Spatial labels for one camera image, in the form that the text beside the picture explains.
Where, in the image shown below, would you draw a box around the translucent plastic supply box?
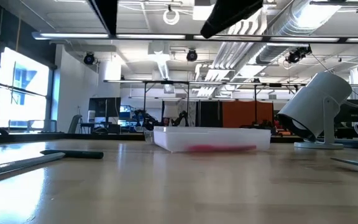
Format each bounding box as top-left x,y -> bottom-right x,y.
153,126 -> 272,153

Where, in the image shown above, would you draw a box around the dark green pen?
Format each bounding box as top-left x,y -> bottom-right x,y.
40,149 -> 104,160

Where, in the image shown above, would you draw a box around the translucent grey box lid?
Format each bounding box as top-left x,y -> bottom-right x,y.
143,129 -> 155,145

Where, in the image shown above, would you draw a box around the white ceiling pipe bundle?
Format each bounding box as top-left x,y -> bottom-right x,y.
211,18 -> 269,70

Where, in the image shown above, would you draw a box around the black computer monitor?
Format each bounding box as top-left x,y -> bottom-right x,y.
88,97 -> 121,118

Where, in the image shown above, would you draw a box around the orange partition panel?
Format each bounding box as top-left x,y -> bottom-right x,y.
221,100 -> 273,129

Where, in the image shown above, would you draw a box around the black partition panel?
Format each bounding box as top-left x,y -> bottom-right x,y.
199,101 -> 223,127

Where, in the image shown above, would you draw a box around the grey office chair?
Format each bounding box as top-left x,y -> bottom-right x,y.
68,114 -> 83,134

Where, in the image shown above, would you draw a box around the black overhead frame bar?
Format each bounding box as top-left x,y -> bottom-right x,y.
31,30 -> 358,44

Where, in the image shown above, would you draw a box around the white coiled ceiling cable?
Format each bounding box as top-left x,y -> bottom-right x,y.
162,7 -> 180,26

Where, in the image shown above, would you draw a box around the black ceiling camera cluster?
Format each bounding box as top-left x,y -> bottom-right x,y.
285,45 -> 313,65

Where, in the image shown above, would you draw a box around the black background workstation frame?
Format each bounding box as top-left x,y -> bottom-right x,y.
103,79 -> 307,127

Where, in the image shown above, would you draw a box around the white camera on stand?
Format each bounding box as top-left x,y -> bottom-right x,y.
277,71 -> 353,150

